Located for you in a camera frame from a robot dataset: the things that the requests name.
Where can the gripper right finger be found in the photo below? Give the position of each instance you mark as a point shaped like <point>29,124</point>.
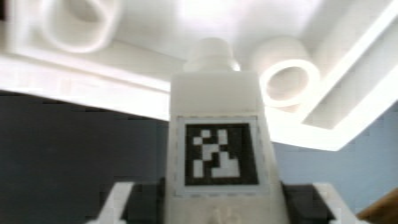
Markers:
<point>315,205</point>

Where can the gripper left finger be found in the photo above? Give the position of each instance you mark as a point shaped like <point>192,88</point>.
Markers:
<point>132,205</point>

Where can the white square tabletop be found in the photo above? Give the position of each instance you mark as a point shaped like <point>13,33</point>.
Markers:
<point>91,51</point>

